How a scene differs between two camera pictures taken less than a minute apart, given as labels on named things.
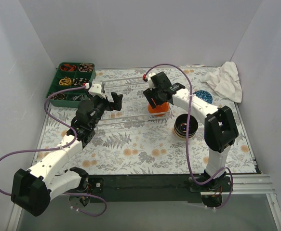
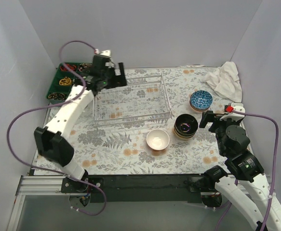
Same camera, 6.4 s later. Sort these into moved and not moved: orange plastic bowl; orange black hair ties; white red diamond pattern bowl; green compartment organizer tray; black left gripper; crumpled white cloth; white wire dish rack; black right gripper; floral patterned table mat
Moved: orange plastic bowl; black left gripper; black right gripper
Not moved: white wire dish rack; green compartment organizer tray; floral patterned table mat; white red diamond pattern bowl; orange black hair ties; crumpled white cloth
